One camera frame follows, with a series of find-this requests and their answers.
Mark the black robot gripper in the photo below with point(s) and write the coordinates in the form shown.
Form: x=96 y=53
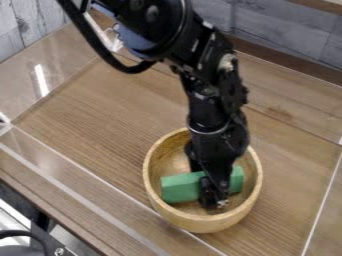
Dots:
x=207 y=67

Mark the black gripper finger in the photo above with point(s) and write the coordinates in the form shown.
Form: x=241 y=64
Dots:
x=214 y=188

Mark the green rectangular block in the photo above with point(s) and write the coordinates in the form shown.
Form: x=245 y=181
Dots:
x=180 y=187

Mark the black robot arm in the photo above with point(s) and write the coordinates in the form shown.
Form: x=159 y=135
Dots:
x=164 y=31

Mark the wooden bowl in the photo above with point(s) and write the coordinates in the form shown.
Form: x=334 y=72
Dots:
x=166 y=160

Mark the clear acrylic tray wall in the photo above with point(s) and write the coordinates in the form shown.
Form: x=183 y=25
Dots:
x=116 y=225

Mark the black metal bracket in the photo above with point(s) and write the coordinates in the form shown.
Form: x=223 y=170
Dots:
x=56 y=248

